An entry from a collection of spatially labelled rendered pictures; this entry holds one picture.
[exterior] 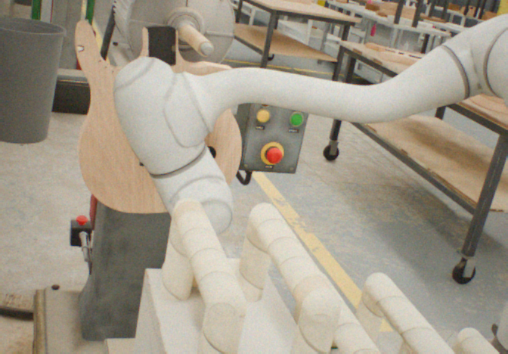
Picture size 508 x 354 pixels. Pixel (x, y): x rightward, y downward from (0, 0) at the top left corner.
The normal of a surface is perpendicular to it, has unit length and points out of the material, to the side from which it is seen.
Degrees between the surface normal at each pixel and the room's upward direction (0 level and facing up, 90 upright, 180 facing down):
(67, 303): 24
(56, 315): 8
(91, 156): 88
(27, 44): 94
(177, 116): 83
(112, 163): 88
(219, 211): 82
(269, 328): 0
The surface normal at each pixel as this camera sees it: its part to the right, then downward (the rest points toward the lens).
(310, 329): -0.47, 0.21
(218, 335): -0.18, 0.29
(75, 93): 0.32, 0.37
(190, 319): 0.18, -0.93
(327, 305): 0.18, -0.22
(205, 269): -0.55, -0.70
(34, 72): 0.58, 0.43
